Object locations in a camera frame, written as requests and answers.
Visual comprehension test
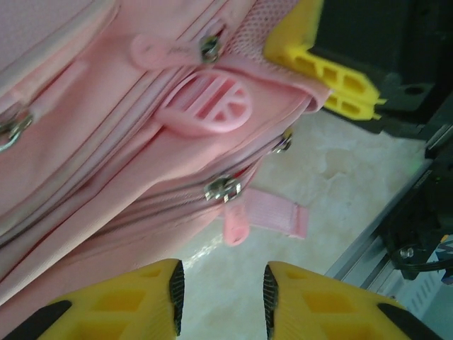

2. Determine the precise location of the aluminium mounting rail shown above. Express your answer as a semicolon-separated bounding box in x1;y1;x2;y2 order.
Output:
323;134;453;340

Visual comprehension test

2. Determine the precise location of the pink student backpack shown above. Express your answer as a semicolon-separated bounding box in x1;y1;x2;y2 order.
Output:
0;0;336;330

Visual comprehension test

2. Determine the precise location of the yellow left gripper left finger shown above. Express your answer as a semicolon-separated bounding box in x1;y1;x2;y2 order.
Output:
0;258;185;340

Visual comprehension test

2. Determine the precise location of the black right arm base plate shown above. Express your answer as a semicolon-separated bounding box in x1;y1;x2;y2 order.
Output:
384;155;453;281

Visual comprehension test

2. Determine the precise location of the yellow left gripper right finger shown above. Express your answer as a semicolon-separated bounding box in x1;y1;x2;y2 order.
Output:
263;261;449;340

